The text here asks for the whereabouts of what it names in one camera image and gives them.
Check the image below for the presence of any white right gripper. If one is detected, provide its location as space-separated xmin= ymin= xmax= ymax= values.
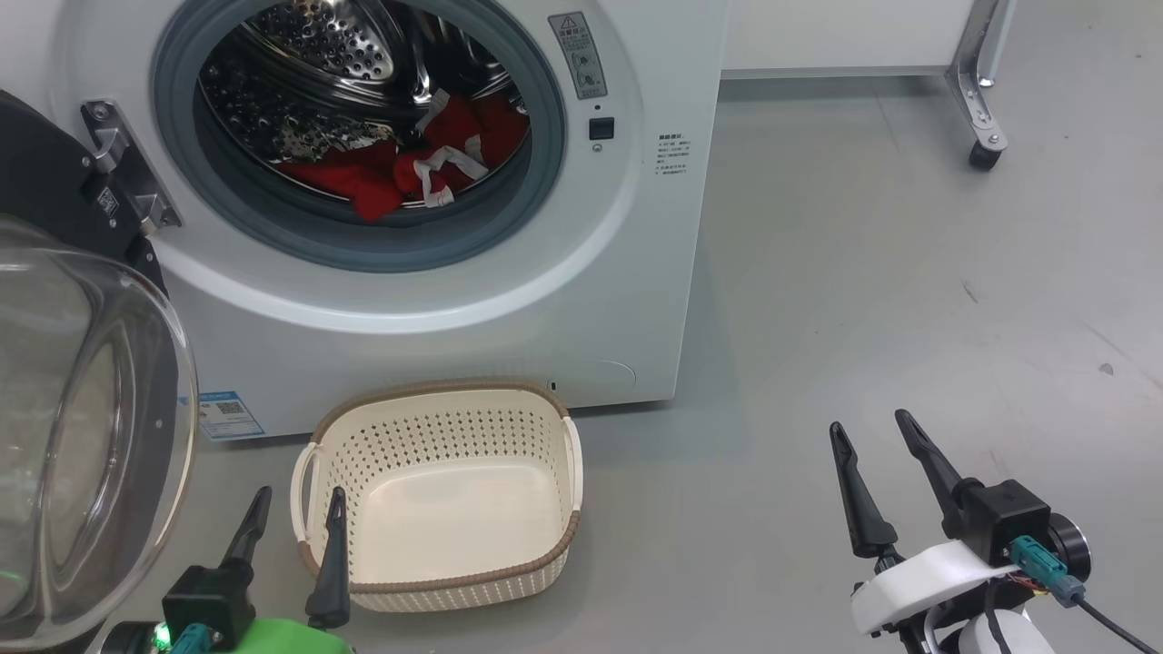
xmin=829 ymin=409 xmax=1020 ymax=654

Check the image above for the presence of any dark round washer door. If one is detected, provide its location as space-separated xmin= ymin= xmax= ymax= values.
xmin=0 ymin=91 xmax=199 ymax=650

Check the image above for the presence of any white front-load washing machine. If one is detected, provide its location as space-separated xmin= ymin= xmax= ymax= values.
xmin=0 ymin=0 xmax=728 ymax=441

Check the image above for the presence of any cream perforated laundry basket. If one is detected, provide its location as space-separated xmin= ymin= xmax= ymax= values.
xmin=291 ymin=379 xmax=584 ymax=613

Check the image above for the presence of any metal door hinge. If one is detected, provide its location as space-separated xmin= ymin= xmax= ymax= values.
xmin=80 ymin=98 xmax=183 ymax=237

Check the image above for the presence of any grey warning sticker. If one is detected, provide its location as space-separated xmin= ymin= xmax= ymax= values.
xmin=548 ymin=11 xmax=608 ymax=101

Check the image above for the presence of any metal partition leg bracket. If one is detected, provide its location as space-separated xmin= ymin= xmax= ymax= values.
xmin=945 ymin=0 xmax=1014 ymax=151

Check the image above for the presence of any white partition panel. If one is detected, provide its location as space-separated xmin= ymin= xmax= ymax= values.
xmin=722 ymin=0 xmax=978 ymax=78

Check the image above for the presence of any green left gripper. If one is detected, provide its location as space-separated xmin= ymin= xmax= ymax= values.
xmin=204 ymin=486 xmax=357 ymax=654

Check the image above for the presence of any red clothing with white straps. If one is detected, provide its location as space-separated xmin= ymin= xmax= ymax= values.
xmin=277 ymin=89 xmax=531 ymax=223

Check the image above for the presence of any blue energy label sticker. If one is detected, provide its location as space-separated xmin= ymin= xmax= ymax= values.
xmin=198 ymin=391 xmax=266 ymax=442

